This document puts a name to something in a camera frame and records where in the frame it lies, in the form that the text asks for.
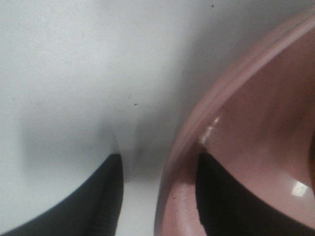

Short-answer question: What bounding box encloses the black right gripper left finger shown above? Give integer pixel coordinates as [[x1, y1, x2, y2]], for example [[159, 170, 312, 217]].
[[4, 154, 123, 236]]

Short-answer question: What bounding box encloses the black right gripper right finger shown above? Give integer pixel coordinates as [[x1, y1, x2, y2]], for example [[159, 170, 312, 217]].
[[195, 153, 315, 236]]

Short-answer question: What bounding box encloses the pink round plate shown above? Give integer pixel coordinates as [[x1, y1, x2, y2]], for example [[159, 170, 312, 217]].
[[154, 8, 315, 236]]

